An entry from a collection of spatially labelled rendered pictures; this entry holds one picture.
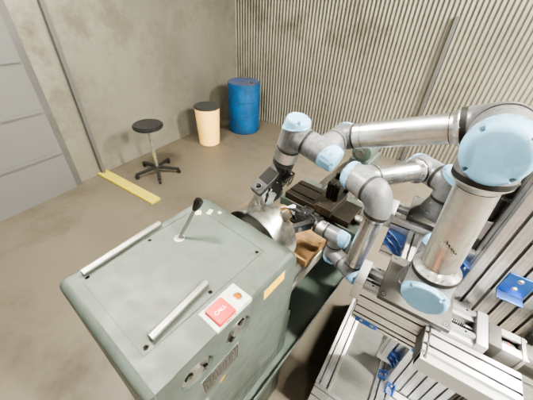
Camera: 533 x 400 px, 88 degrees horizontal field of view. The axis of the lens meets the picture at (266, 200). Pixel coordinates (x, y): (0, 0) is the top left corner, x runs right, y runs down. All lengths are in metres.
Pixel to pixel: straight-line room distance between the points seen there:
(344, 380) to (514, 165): 1.55
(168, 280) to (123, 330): 0.17
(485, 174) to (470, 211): 0.10
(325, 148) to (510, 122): 0.38
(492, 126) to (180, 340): 0.80
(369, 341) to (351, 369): 0.22
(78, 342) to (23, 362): 0.31
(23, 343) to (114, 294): 1.75
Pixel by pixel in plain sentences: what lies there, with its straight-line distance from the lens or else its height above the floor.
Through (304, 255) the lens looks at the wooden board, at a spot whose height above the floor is 0.88.
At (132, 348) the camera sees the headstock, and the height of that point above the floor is 1.25.
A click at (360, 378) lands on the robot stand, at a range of 1.97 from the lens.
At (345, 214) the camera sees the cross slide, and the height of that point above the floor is 0.97.
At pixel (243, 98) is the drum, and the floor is 0.60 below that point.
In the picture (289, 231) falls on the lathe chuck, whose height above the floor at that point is 1.17.
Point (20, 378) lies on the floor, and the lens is 2.52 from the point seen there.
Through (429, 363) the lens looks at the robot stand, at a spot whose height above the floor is 1.07.
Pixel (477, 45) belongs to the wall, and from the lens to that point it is 4.23.
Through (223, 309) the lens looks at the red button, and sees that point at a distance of 0.82.
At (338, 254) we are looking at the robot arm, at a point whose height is 1.02.
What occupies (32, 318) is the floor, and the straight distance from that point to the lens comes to 2.75.
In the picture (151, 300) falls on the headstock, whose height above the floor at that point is 1.26.
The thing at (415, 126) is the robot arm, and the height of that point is 1.70.
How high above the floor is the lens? 1.97
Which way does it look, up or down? 37 degrees down
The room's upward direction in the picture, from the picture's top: 3 degrees clockwise
